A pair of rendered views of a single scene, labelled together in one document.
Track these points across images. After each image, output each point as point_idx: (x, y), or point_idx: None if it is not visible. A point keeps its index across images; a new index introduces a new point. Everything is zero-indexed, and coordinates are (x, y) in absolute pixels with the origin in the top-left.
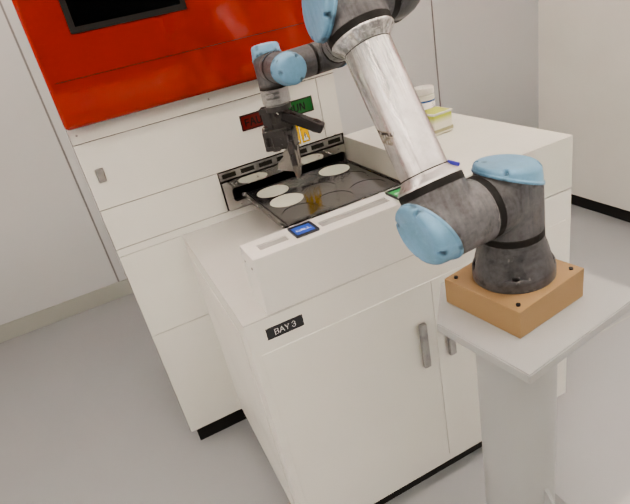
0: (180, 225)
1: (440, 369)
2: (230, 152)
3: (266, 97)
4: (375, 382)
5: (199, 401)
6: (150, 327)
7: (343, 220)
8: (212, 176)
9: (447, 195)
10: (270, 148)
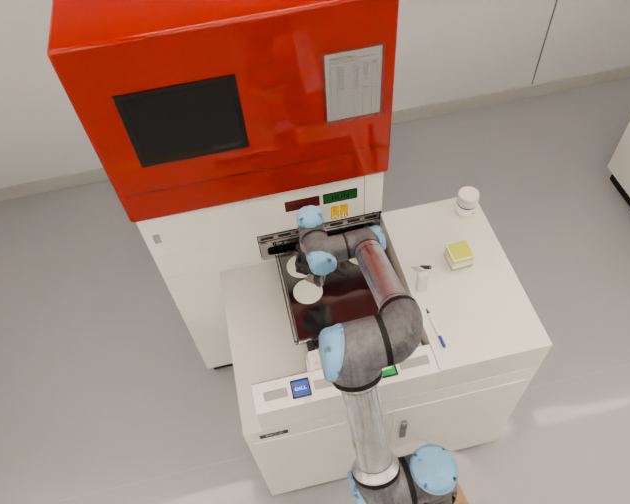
0: (218, 266)
1: (390, 440)
2: (271, 224)
3: (303, 247)
4: (336, 447)
5: (216, 355)
6: (184, 318)
7: (332, 389)
8: (252, 238)
9: (378, 494)
10: (299, 271)
